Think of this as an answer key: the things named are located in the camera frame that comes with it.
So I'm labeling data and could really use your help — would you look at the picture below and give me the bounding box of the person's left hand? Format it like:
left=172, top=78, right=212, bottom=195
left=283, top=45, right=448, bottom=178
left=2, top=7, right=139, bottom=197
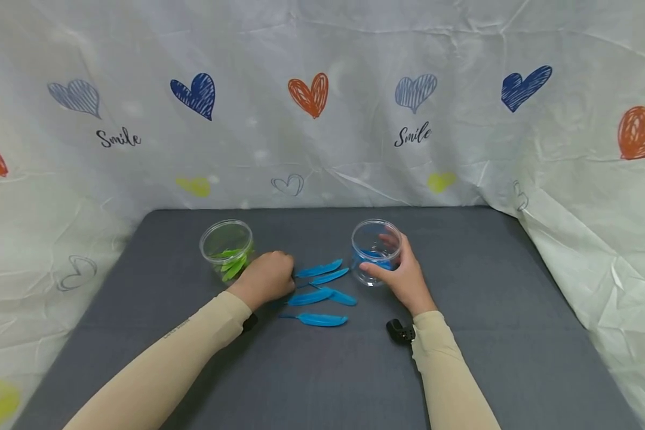
left=226, top=250, right=297, bottom=312

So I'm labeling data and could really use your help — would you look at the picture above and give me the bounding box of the person's right hand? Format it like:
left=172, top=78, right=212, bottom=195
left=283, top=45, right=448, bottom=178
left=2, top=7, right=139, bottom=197
left=360, top=225, right=438, bottom=317

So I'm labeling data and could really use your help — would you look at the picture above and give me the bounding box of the clear plastic jar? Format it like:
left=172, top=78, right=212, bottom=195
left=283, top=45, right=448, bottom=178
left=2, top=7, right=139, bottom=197
left=199, top=219, right=254, bottom=285
left=351, top=219, right=403, bottom=287

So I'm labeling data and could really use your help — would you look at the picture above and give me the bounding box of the person's left forearm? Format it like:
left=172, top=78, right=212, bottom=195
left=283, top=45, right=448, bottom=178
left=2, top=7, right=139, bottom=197
left=63, top=291, right=254, bottom=430

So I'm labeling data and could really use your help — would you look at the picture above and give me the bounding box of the person's right forearm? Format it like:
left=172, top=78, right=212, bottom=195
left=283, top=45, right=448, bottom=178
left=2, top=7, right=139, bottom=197
left=411, top=310, right=502, bottom=430

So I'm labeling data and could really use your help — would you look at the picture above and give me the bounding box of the bunch of blue feathers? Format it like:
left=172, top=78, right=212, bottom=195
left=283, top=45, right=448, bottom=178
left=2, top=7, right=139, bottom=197
left=355, top=249, right=398, bottom=271

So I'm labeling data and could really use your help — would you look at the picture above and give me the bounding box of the single blue feather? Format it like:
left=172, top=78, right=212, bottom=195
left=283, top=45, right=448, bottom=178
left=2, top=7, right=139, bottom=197
left=308, top=283, right=358, bottom=307
left=297, top=267, right=350, bottom=288
left=279, top=312, right=349, bottom=328
left=294, top=259, right=344, bottom=279
left=277, top=288, right=334, bottom=307

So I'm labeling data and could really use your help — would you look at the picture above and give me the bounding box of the bunch of green feathers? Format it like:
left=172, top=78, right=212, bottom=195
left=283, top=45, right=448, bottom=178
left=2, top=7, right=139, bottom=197
left=211, top=248, right=254, bottom=282

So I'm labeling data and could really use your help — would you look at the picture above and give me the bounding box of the black wrist band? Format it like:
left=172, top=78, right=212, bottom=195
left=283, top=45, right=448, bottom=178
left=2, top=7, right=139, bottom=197
left=386, top=318, right=416, bottom=345

